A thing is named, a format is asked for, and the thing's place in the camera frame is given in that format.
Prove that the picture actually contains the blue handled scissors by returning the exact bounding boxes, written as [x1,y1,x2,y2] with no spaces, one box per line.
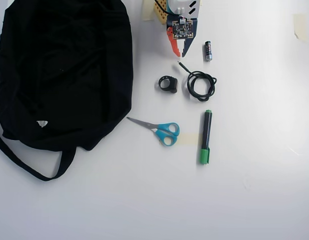
[126,116,181,147]

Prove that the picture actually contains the black fabric bag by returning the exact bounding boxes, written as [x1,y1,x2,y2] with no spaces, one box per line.
[0,0,134,182]

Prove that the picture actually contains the black cylindrical battery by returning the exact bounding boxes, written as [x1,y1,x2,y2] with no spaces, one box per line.
[203,40,213,62]

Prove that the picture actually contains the green and black marker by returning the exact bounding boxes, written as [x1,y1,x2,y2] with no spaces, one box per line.
[198,109,213,165]

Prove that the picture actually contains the short beige tape strip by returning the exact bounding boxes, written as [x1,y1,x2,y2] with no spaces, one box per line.
[178,133,202,147]

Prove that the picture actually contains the black cable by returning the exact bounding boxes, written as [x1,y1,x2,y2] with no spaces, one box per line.
[176,60,218,102]

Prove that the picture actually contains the black camera circuit board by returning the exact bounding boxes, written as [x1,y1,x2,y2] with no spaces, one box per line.
[171,19,194,41]

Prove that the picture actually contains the black ring-shaped clip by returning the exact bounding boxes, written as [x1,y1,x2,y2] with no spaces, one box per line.
[158,75,180,94]

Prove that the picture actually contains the long beige tape strip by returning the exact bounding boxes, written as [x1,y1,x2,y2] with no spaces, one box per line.
[293,13,309,43]

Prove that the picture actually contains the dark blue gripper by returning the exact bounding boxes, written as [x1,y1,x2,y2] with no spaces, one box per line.
[165,15,198,59]

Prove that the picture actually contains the yellow perforated base block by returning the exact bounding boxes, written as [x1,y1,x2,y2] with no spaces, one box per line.
[153,0,170,26]

